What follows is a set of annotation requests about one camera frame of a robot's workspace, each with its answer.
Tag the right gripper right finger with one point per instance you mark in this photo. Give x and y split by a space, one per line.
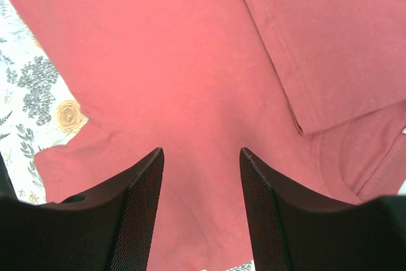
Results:
294 228

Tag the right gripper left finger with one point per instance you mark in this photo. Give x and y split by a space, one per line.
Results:
107 227

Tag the pink t shirt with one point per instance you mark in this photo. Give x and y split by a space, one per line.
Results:
315 88

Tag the floral table mat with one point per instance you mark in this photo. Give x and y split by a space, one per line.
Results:
37 109

